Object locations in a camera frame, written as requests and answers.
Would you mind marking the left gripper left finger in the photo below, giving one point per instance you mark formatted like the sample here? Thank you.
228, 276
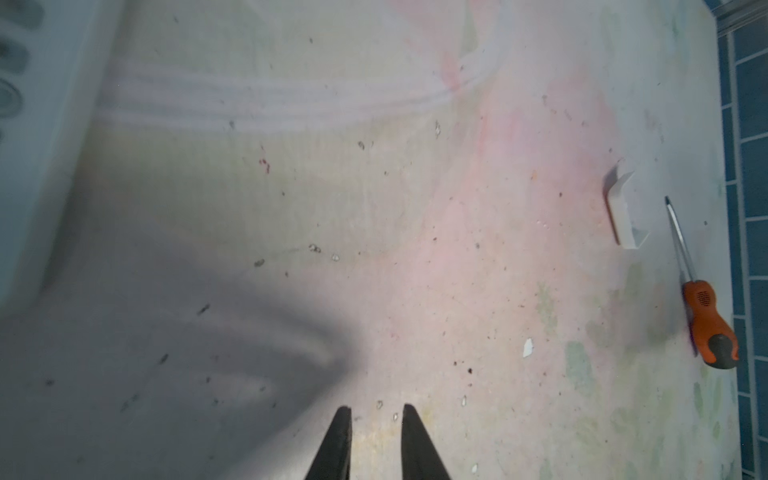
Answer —
333, 458

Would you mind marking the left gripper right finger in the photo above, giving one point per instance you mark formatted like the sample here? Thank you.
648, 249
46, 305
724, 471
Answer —
419, 457

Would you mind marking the orange black screwdriver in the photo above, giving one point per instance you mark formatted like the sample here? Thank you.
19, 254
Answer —
713, 338

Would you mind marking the white battery cover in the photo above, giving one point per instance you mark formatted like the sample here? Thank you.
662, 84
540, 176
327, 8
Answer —
623, 204

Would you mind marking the left white remote control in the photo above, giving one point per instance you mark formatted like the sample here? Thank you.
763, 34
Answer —
53, 58

